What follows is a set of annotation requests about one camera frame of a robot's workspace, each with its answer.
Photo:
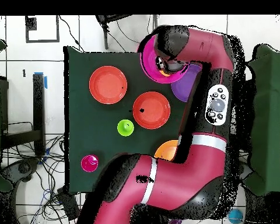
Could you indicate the red plastic bowl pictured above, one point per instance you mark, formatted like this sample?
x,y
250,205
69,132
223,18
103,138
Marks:
x,y
151,116
107,85

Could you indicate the yellow plastic cup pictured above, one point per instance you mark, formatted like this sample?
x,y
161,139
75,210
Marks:
x,y
164,73

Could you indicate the pink plastic bowl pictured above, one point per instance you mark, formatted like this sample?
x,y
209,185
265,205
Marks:
x,y
148,60

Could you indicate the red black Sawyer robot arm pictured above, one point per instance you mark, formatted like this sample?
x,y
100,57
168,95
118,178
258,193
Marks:
x,y
189,175

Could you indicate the green plastic cup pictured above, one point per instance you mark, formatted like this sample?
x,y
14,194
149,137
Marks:
x,y
124,129

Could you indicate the orange plastic bowl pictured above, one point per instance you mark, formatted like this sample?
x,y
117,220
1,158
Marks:
x,y
165,151

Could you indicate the dark green tablecloth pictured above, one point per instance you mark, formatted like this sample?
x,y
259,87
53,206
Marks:
x,y
88,128

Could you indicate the purple plastic bowl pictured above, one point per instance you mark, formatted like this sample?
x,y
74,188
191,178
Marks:
x,y
183,88

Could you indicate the red plastic cup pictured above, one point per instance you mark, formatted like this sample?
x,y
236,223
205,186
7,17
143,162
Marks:
x,y
87,164

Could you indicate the grey tripod leg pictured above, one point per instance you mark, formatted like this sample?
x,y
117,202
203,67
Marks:
x,y
106,37
155,21

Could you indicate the blue tape strip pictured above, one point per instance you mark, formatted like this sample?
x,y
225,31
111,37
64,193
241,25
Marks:
x,y
45,82

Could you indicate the black metal stand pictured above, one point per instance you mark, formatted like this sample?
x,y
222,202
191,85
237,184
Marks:
x,y
38,105

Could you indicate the purple small object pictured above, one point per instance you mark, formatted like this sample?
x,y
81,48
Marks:
x,y
176,222

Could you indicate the black power strip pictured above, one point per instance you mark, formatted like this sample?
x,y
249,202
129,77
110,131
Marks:
x,y
68,205

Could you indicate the blue round object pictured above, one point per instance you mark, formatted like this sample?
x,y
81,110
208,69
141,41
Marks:
x,y
235,217

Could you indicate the black square floor frame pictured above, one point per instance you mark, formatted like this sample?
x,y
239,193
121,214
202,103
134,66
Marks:
x,y
42,41

